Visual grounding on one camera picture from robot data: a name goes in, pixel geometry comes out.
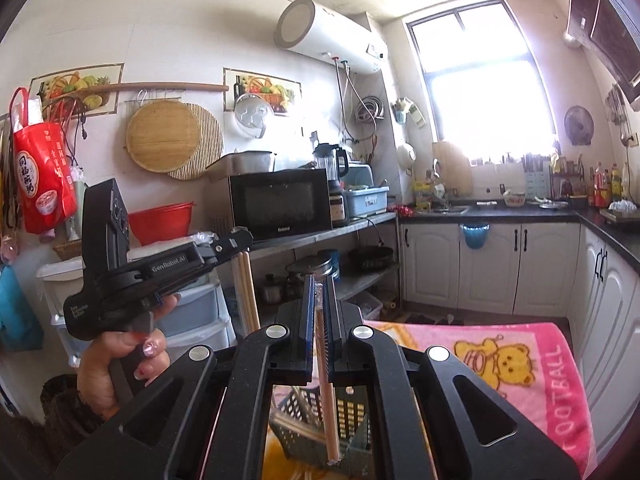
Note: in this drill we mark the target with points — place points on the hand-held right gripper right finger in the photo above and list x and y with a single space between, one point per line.
329 330

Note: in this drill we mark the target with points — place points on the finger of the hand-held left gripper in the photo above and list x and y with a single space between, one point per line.
230 247

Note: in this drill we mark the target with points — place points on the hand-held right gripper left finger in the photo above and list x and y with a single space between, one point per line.
311 330

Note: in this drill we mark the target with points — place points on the bare wooden chopstick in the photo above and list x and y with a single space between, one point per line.
242 300
253 300

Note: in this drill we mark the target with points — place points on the green plastic utensil basket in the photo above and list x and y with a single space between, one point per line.
295 447

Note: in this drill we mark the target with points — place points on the person's left forearm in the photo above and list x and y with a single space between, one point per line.
65 410

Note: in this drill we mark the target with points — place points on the hanging kitchen utensils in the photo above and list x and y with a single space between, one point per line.
617 105

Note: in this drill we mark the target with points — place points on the person's left hand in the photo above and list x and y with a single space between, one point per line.
97 375

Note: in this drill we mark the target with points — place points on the wicker basket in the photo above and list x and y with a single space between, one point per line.
67 250

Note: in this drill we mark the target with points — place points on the grey plastic drawer unit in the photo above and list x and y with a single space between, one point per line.
200 305

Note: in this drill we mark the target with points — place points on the steel pot with lid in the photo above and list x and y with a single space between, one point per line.
310 265

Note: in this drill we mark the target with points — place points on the blue plastic drawer unit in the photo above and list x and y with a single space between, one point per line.
60 272

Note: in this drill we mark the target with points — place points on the black microwave oven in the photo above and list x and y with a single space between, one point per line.
280 205

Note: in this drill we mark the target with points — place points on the red plastic basin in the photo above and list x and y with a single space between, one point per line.
165 220

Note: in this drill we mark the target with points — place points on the black wok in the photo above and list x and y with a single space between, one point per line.
370 257

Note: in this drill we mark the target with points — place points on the steel rectangular pan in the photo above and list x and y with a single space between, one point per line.
250 162

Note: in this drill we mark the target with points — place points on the round woven mat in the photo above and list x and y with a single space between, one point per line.
205 145

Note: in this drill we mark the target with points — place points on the blue cloth bag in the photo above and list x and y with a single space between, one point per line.
17 310

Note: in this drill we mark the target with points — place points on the metal shelf table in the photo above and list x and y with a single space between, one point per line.
360 222

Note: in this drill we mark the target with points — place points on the white kitchen cabinets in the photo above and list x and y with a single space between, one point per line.
430 270

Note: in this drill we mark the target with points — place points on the red shopping bag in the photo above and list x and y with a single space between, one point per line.
42 185

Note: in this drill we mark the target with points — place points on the black blender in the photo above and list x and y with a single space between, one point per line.
330 162

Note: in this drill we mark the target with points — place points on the round bamboo board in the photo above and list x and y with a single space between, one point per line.
155 137

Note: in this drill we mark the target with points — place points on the blue dish drainer box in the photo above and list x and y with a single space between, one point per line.
367 202

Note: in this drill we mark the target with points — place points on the white round plastic lid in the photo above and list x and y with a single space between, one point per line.
252 115

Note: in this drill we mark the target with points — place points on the blue hanging bin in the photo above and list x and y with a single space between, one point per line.
475 237

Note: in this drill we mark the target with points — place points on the long wooden rolling pin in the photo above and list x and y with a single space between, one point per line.
150 86

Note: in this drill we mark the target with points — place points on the white hanging colander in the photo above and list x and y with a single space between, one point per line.
406 156

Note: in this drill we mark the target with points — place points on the beige cutting board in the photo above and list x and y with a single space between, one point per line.
455 170

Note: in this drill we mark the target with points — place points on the pink printed blanket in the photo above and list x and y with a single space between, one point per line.
525 410

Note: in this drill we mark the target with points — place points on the white patterned bowl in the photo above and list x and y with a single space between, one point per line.
514 199

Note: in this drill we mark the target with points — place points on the white water heater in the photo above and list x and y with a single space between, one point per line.
325 35

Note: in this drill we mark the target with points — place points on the knife holder rack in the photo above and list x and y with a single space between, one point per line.
534 180

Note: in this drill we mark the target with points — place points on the kitchen window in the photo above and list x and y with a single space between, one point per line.
475 100

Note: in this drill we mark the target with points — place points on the dark kitchen countertop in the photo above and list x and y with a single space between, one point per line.
615 235

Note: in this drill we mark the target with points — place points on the red sauce bottle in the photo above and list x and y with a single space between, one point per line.
601 187

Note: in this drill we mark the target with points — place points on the yellow oil bottle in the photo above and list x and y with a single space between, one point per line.
616 185

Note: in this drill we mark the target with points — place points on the round grey splatter screen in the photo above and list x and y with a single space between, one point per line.
579 124

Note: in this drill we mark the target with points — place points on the black range hood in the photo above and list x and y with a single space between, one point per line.
610 25

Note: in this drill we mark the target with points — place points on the fruit wall poster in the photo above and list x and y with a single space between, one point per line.
65 79
270 85

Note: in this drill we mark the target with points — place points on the wall utensil holder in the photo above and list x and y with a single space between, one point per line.
402 112

